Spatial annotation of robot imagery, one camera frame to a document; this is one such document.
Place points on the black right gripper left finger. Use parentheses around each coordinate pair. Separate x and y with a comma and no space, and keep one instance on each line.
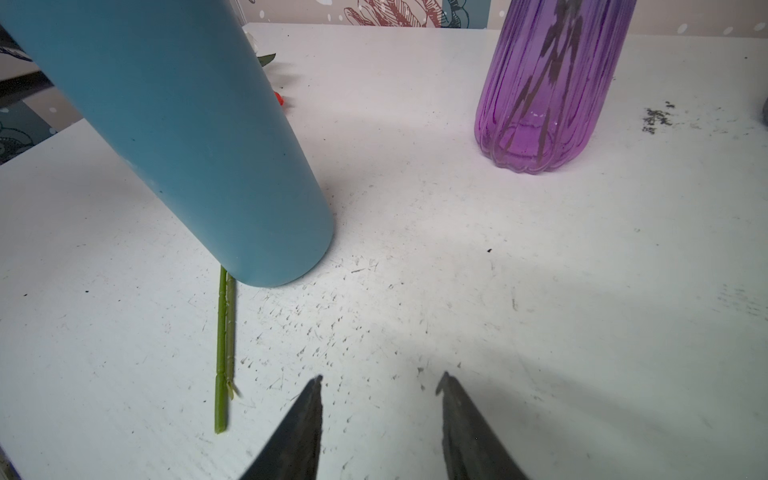
(293,451)

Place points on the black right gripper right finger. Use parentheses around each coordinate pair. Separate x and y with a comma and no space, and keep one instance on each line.
(471,449)

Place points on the teal ceramic vase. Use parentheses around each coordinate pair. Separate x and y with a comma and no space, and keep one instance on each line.
(175,88)

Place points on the blue purple glass vase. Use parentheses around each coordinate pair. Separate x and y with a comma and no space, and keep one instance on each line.
(548,80)

